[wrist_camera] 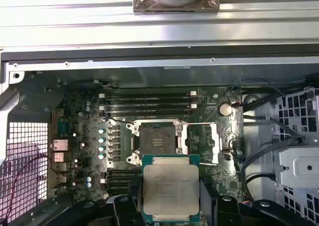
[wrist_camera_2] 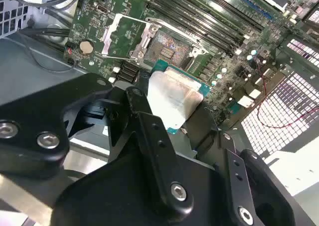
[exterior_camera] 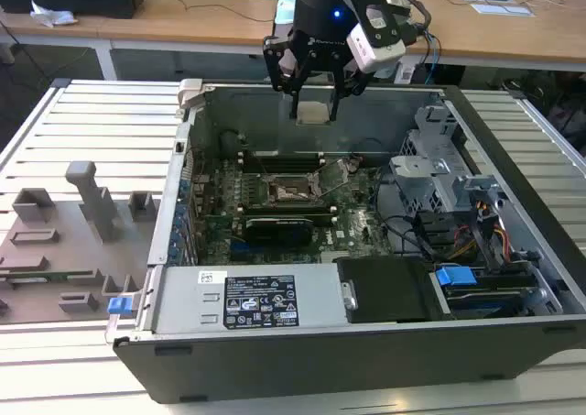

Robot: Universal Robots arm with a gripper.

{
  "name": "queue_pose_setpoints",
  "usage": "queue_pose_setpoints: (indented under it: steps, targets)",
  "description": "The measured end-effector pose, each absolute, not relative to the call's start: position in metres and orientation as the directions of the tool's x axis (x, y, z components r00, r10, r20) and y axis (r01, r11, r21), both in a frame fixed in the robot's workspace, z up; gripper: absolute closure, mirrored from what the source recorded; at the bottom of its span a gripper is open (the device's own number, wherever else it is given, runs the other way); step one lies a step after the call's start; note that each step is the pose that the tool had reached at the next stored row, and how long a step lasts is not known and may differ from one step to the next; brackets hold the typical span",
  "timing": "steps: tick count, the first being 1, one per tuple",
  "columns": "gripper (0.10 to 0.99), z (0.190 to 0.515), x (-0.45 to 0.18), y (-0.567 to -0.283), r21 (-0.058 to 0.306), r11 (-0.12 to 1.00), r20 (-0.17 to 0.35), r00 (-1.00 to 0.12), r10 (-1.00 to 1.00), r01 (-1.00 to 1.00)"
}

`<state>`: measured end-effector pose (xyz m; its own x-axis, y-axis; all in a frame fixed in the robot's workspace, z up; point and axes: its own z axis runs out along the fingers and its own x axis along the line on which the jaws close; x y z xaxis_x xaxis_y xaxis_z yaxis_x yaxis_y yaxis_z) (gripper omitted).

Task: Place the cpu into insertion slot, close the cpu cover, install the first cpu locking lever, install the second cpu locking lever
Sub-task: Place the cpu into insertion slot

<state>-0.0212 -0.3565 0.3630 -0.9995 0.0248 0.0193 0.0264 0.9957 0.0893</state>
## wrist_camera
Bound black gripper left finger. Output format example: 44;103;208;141
63;175;143;226

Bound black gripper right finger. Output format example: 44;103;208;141
199;178;314;226

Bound silver CPU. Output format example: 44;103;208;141
141;154;200;223

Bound silver metal socket cover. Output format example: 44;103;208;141
178;122;222;166

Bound thin wire locking lever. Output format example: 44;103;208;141
103;116;132;126

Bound black RAM slot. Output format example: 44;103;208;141
103;110;197;117
103;98;197;104
107;170;143;176
107;185;137;191
107;175;142;181
99;91;197;99
99;104;197;111
99;178;140;186

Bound silver coin battery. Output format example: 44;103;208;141
218;102;233;116

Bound teal serial port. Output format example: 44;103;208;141
57;118;76;135

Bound silver metal disk bay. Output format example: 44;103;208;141
273;85;319;226

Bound green motherboard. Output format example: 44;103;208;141
49;85;245;207

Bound black and grey PC case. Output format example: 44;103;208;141
0;45;319;226

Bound thick black cable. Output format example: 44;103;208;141
239;140;280;199

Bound CPU socket with metal frame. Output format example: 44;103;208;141
126;120;191;166

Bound grey flat cable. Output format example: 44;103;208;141
243;115;304;143

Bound red and black twisted wire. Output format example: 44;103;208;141
6;153;57;218

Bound thin black wire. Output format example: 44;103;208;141
229;78;285;98

